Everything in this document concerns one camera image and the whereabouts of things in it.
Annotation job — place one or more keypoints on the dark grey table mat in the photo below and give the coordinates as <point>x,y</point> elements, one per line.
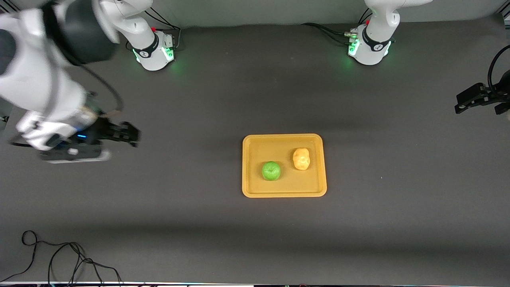
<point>255,99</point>

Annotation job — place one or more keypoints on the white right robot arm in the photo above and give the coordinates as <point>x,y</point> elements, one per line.
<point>32,79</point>

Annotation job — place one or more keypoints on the yellow potato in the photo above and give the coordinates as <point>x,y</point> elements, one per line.
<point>301,158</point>

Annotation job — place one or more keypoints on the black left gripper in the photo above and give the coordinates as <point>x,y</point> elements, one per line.
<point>491,95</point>

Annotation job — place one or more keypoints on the orange plastic tray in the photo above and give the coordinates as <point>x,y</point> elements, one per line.
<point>284,187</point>

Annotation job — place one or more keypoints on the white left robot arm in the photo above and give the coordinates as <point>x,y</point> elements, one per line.
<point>374,44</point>

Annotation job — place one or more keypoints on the green apple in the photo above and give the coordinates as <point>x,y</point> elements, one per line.
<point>271,170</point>

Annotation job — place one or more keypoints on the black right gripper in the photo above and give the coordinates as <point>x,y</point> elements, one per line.
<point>104,130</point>

